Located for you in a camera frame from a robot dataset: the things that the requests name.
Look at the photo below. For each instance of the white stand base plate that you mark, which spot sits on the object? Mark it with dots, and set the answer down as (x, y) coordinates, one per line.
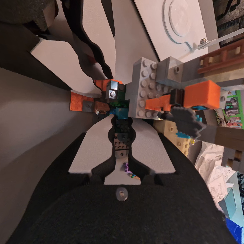
(152, 22)

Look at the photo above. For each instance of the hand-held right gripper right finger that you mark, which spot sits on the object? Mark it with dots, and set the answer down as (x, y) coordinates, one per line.
(152, 150)

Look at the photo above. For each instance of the purple toy figure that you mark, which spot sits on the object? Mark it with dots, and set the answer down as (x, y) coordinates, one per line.
(126, 167)

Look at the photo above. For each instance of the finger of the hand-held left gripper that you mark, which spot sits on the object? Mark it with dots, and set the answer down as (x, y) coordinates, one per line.
(62, 62)
(97, 28)

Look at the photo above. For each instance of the toy brick cave model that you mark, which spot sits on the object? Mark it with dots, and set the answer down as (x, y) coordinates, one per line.
(144, 83)

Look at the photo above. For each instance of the green zombie toy figure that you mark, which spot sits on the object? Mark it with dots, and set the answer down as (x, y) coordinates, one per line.
(112, 111)

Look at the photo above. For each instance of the teal toy figure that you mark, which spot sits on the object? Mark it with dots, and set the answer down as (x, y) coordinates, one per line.
(123, 113)

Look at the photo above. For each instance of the green toy box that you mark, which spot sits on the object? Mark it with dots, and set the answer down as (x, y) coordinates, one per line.
(234, 110)

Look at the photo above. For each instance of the orange toy minifigure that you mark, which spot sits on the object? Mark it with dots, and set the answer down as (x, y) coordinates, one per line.
(202, 95)

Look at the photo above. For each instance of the brown toy ladder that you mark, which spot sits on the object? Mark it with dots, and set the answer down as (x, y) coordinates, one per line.
(219, 59)

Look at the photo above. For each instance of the cyan toy pickaxe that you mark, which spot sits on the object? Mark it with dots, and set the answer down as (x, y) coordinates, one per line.
(198, 118)

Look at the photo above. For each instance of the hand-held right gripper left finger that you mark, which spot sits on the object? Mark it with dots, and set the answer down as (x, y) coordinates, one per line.
(89, 150)

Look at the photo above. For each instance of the pile of white plastic bags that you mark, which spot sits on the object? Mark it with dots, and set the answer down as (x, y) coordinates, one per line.
(211, 167)

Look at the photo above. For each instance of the blue bin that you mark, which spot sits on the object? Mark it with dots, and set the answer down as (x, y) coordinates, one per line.
(235, 230)

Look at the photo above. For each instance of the grey desk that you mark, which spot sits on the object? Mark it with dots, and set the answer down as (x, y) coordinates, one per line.
(28, 123)

